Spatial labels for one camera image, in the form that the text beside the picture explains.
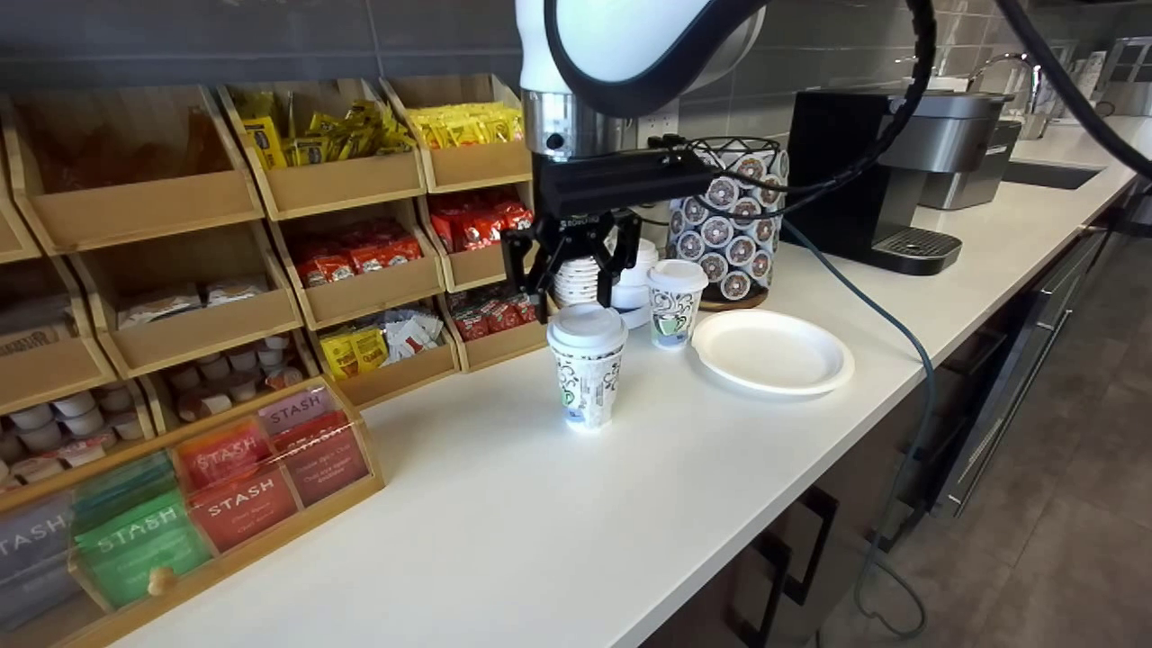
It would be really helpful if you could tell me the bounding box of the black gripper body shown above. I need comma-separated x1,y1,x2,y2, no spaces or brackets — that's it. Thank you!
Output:
500,207,648,299

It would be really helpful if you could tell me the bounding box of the small lidded paper cup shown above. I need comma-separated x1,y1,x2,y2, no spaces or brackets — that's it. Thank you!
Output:
643,256,711,358

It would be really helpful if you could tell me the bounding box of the patterned open paper cup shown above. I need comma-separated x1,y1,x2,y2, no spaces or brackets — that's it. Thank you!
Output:
546,339,628,441

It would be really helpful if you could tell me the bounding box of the coffee pod carousel holder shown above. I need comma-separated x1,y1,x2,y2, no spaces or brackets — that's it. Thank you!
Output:
662,135,793,310

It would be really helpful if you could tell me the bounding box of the white paper plate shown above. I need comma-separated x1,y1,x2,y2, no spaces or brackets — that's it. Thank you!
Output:
687,305,859,405

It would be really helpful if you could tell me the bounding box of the wooden condiment organizer rack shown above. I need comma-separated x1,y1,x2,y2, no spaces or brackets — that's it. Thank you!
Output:
0,71,561,487

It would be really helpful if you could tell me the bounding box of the black silver Keurig coffee machine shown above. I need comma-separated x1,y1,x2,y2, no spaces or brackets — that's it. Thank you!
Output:
782,88,1026,280

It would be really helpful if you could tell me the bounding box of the wooden base cabinet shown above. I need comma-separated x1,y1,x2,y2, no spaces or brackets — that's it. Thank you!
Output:
643,201,1137,648

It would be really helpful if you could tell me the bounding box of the wooden tea bag box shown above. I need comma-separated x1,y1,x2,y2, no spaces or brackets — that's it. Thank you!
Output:
0,378,390,648

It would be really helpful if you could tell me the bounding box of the dark sink basin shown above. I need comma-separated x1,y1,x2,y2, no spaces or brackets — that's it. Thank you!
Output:
1005,157,1104,195

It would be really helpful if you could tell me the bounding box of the green cable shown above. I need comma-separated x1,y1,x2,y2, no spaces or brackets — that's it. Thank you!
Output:
772,213,944,648

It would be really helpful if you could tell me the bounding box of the black cabinet door handle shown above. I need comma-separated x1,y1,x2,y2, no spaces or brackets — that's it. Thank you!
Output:
777,484,846,605
722,529,802,648

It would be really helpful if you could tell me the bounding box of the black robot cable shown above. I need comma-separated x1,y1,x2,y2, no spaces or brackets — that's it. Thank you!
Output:
711,0,1152,208

